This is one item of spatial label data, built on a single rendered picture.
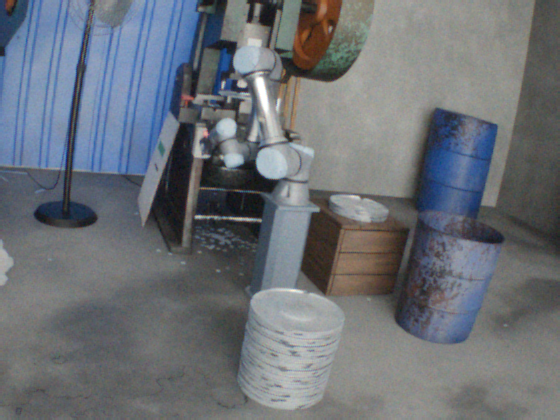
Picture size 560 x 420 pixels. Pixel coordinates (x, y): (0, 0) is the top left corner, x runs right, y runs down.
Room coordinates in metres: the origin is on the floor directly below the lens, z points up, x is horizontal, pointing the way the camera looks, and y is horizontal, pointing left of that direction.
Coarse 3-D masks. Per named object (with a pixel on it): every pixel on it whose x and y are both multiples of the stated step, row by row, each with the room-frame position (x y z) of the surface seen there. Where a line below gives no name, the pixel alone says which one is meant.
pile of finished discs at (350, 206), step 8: (336, 200) 2.58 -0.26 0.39; (344, 200) 2.61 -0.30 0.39; (352, 200) 2.63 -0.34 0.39; (360, 200) 2.68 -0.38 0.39; (368, 200) 2.70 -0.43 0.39; (336, 208) 2.49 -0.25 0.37; (344, 208) 2.46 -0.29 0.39; (352, 208) 2.49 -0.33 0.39; (360, 208) 2.51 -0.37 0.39; (368, 208) 2.53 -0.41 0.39; (376, 208) 2.58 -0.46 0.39; (384, 208) 2.61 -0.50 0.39; (352, 216) 2.47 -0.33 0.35; (360, 216) 2.43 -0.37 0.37; (368, 216) 2.44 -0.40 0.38; (376, 216) 2.45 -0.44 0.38; (384, 216) 2.50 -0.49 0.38
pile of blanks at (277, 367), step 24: (264, 336) 1.40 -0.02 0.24; (288, 336) 1.38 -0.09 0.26; (312, 336) 1.38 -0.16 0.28; (336, 336) 1.44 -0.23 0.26; (240, 360) 1.49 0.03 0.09; (264, 360) 1.39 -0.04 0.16; (288, 360) 1.37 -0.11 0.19; (312, 360) 1.38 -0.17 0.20; (240, 384) 1.46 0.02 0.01; (264, 384) 1.38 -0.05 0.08; (288, 384) 1.37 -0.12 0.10; (312, 384) 1.40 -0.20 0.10; (288, 408) 1.37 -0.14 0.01
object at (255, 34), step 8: (248, 24) 2.80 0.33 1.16; (256, 24) 2.83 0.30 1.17; (248, 32) 2.80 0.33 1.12; (256, 32) 2.82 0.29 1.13; (264, 32) 2.83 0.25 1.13; (248, 40) 2.80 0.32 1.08; (256, 40) 2.82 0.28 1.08; (264, 40) 2.84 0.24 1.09; (232, 56) 2.87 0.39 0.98; (232, 64) 2.85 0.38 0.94; (232, 72) 2.82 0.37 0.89
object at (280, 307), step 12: (276, 288) 1.64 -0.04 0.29; (252, 300) 1.53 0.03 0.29; (264, 300) 1.54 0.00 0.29; (276, 300) 1.56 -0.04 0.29; (288, 300) 1.57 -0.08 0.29; (300, 300) 1.59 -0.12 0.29; (312, 300) 1.61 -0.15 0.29; (324, 300) 1.62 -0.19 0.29; (264, 312) 1.46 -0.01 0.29; (276, 312) 1.48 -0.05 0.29; (288, 312) 1.48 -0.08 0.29; (300, 312) 1.49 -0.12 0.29; (312, 312) 1.51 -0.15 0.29; (324, 312) 1.53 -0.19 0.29; (336, 312) 1.55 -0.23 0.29; (276, 324) 1.40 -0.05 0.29; (288, 324) 1.41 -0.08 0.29; (300, 324) 1.42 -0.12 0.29; (312, 324) 1.44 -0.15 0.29; (324, 324) 1.45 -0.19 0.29; (336, 324) 1.46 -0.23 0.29
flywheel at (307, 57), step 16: (304, 0) 3.26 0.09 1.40; (320, 0) 2.98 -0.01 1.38; (336, 0) 2.87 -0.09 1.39; (304, 16) 3.23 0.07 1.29; (320, 16) 2.97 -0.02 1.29; (336, 16) 2.84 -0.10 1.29; (304, 32) 3.18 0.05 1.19; (320, 32) 2.99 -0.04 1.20; (304, 48) 3.14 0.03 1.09; (320, 48) 2.95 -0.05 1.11; (304, 64) 3.02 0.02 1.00
